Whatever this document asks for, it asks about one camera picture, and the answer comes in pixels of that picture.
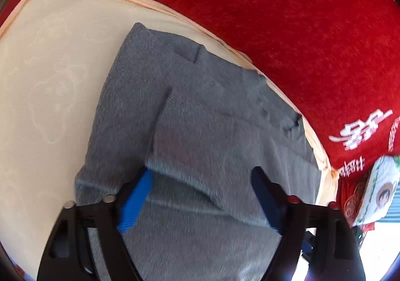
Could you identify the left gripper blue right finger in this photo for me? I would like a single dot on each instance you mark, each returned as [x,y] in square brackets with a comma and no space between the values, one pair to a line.
[271,197]

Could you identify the cartoon print pillow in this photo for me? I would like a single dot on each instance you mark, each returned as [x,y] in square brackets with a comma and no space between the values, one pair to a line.
[379,192]

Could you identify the cream patterned cushion mat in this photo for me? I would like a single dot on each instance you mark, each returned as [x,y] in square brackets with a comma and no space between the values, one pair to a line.
[55,56]

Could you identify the red blanket with white text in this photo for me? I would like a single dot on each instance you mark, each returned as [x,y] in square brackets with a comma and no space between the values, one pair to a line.
[334,62]

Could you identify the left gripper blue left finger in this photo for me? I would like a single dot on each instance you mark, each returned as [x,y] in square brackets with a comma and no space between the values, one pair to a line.
[132,197]

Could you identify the grey fleece garment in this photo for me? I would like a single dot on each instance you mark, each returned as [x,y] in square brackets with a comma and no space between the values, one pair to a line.
[201,124]

